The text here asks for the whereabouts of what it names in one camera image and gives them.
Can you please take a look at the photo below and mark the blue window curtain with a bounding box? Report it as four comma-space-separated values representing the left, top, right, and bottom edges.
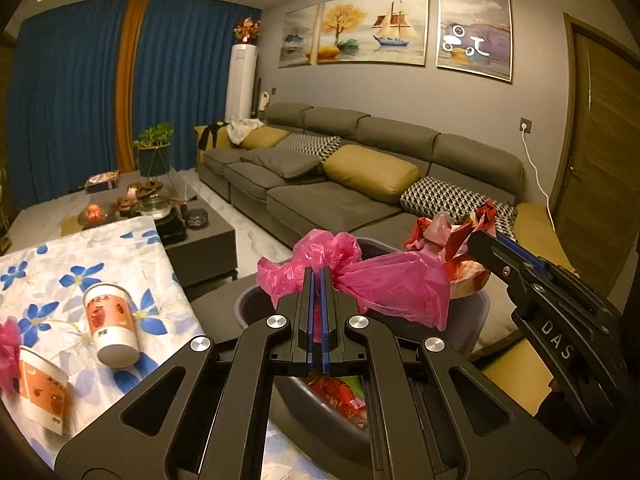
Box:
6, 0, 262, 209

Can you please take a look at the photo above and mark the potted green plant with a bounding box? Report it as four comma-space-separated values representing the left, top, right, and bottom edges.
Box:
134, 122, 174, 179

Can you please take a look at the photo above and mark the mustard cushion near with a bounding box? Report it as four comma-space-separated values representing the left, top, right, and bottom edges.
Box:
322, 144, 420, 205

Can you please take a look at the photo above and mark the mustard cushion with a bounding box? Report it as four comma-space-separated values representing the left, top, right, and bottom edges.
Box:
322, 144, 420, 205
240, 126, 290, 150

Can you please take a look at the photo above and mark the purple right painting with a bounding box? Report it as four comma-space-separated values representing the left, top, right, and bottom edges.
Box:
436, 0, 513, 84

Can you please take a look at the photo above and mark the red wrapper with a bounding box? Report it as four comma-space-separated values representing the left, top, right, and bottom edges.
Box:
404, 200, 498, 299

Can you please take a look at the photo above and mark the patterned cushion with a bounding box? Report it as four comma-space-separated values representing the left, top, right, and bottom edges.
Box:
277, 133, 342, 162
399, 177, 518, 242

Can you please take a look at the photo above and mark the red white plastic bag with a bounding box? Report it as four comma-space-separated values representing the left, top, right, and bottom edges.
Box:
307, 375, 368, 429

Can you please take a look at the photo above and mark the small left painting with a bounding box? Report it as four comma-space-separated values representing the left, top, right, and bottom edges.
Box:
279, 4, 319, 68

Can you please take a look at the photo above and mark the orange curtain strip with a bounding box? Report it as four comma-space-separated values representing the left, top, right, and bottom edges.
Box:
114, 0, 149, 174

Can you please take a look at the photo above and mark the pink plastic bag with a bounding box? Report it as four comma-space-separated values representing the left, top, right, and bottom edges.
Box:
0, 316, 21, 394
256, 229, 450, 330

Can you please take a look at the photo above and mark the orange fruit bowl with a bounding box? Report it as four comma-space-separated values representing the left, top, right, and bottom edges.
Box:
77, 204, 110, 229

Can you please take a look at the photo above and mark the mustard cushion far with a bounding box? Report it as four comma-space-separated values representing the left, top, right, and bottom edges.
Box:
240, 126, 290, 150

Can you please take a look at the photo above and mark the white charging cable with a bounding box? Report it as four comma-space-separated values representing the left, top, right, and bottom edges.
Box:
519, 123, 559, 233

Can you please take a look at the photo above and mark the box on coffee table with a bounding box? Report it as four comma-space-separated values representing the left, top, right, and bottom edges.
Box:
84, 170, 120, 194

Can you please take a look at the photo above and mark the white apple paper cup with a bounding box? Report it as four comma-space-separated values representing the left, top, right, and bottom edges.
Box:
84, 283, 140, 368

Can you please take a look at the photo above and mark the grey trash bin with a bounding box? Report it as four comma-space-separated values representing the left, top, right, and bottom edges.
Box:
234, 284, 490, 467

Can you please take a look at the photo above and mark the patterned cushion near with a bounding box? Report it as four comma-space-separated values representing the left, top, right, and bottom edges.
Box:
399, 177, 518, 242

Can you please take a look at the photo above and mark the white cloth on sofa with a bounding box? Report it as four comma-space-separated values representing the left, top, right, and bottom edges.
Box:
227, 118, 264, 145

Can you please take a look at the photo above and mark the patterned cushion far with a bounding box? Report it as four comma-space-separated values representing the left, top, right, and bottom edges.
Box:
277, 133, 342, 162

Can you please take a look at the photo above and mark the grey sectional sofa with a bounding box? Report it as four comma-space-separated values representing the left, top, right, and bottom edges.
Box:
198, 103, 571, 268

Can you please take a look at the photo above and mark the wooden door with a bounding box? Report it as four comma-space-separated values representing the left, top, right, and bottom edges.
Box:
552, 15, 639, 296

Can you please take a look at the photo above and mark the glass teapot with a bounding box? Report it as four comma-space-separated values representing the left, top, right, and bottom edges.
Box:
137, 188, 172, 220

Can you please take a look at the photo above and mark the floral blue tablecloth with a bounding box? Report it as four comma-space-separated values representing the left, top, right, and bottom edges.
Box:
1, 218, 203, 464

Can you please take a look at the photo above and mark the white standing air conditioner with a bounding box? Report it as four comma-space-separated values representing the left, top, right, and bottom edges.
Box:
224, 44, 257, 122

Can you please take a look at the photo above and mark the sailboat tree painting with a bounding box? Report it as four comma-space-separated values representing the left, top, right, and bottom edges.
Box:
317, 0, 430, 66

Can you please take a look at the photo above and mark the dark coffee table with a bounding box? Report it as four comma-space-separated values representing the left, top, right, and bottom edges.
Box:
60, 169, 240, 291

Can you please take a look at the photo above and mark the grey cushion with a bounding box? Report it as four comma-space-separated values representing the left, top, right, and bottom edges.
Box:
241, 148, 320, 180

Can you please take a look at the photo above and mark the red flower decoration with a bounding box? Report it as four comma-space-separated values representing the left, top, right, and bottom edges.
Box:
233, 16, 262, 44

